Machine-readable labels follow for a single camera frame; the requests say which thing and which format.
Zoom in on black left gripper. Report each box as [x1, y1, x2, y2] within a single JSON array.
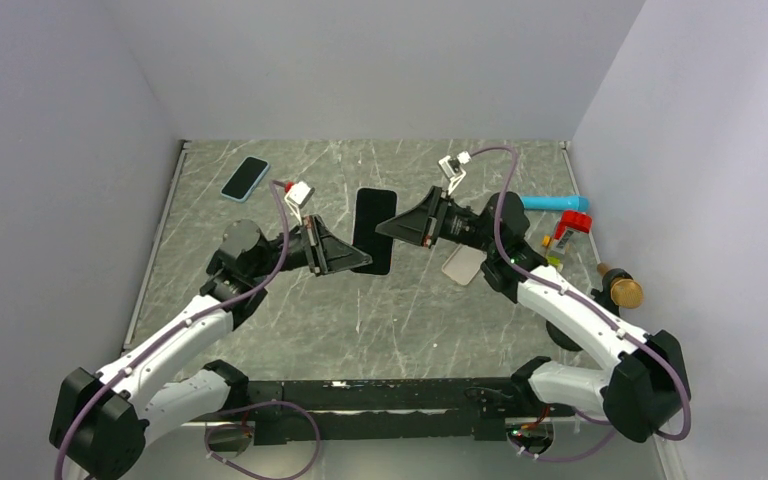
[[249, 214, 372, 279]]

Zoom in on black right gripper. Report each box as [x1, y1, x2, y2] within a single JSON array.
[[375, 187, 499, 255]]

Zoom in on phone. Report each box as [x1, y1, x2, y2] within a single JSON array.
[[352, 187, 398, 276], [220, 156, 270, 203]]

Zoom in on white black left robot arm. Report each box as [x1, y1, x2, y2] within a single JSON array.
[[49, 215, 372, 479]]

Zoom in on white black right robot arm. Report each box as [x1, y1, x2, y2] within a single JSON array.
[[375, 187, 691, 443]]

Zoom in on colourful toy brick model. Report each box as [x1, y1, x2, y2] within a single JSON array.
[[542, 210, 593, 271]]

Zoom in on light blue cylinder tube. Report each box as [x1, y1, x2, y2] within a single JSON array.
[[520, 195, 590, 213]]

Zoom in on gold microphone on black stand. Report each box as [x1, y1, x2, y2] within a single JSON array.
[[546, 262, 644, 352]]

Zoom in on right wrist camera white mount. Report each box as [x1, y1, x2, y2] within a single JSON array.
[[438, 151, 472, 197]]

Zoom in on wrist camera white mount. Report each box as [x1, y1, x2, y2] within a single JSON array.
[[438, 151, 472, 197], [284, 181, 315, 224]]

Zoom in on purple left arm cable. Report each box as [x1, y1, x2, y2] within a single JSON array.
[[52, 178, 293, 480]]

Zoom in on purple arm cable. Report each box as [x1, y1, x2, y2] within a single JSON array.
[[52, 178, 293, 480], [466, 145, 693, 465]]

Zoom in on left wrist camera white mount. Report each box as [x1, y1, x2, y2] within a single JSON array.
[[284, 181, 315, 224]]

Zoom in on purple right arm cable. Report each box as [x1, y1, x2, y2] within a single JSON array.
[[466, 145, 693, 465]]

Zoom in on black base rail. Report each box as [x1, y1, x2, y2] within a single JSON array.
[[205, 377, 577, 446]]

